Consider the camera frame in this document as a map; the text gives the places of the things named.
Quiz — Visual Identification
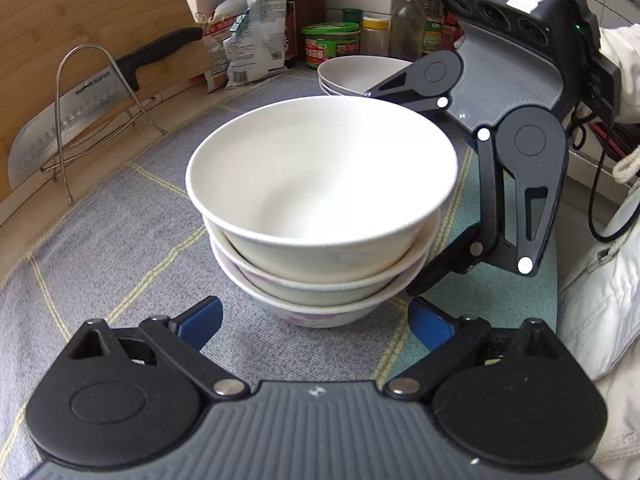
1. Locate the dark red knife block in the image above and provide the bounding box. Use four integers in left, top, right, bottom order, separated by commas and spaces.
292, 0, 328, 58

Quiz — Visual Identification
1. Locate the red-capped glass bottle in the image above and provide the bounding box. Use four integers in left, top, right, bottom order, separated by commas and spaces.
389, 0, 426, 61

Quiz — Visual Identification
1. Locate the person's white clothing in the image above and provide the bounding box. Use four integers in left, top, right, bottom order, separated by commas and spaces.
555, 160, 640, 480

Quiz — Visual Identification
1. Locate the black-handled cleaver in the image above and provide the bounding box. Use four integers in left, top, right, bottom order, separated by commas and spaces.
7, 27, 203, 191

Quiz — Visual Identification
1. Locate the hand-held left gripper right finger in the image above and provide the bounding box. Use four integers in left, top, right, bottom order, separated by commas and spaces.
382, 296, 571, 402

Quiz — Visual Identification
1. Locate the teal cloth mat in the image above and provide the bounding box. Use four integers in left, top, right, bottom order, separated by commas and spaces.
385, 145, 560, 381

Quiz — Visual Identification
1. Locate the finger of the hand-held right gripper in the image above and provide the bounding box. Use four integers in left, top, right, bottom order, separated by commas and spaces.
364, 61, 449, 117
406, 127, 567, 297

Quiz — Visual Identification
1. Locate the green-lidded sauce jar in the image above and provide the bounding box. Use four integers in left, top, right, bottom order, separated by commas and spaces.
301, 21, 362, 68

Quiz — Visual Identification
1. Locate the green-label oil bottle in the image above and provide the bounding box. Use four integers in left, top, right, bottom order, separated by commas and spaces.
422, 0, 446, 56

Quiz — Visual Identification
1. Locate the white flower-print plate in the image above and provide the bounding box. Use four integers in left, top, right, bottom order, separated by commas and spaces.
317, 56, 416, 95

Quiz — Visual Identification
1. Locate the grey checked mat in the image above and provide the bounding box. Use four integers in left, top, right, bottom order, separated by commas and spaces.
0, 67, 501, 480

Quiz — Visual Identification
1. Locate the person's right forearm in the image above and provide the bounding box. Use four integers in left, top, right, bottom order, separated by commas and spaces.
597, 24, 640, 126

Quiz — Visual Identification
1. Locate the yellow-capped spice jar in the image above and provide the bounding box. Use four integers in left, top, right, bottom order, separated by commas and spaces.
360, 16, 391, 57

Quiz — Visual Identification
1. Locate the orange and white bag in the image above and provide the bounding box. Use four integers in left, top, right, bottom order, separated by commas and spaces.
202, 2, 251, 92

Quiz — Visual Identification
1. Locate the white and blue bag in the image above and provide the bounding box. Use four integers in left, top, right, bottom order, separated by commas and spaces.
222, 0, 288, 88

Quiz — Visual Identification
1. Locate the red-label sauce bottle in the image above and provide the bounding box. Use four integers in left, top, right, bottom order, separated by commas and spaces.
442, 10, 463, 51

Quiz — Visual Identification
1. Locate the white drawstring cord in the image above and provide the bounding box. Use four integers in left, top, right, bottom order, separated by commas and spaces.
597, 145, 640, 266

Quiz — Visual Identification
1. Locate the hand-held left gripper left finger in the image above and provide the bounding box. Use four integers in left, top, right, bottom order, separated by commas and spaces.
65, 296, 251, 402

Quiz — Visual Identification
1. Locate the black cable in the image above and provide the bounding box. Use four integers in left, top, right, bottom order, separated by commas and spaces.
567, 102, 640, 243

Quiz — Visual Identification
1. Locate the plain white bowl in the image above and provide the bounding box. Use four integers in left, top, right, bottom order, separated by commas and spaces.
185, 95, 460, 283

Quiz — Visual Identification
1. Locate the metal wire rack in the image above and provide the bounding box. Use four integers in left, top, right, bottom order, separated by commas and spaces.
42, 44, 168, 206

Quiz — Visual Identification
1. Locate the bamboo cutting board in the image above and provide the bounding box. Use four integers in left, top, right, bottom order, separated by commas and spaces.
0, 0, 211, 206

